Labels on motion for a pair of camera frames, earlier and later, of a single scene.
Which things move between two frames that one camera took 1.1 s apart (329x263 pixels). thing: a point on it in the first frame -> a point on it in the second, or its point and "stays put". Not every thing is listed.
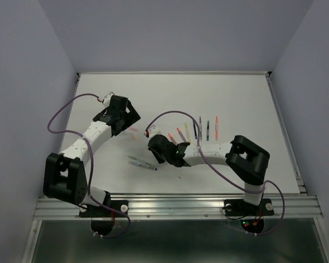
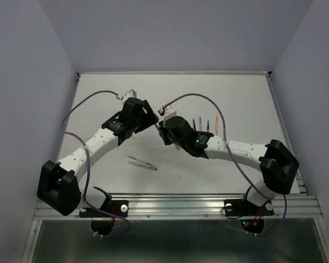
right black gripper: (159, 159) -> (163, 133)
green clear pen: (138, 159) stays put
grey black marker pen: (200, 128) stays put
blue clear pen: (143, 165) stays put
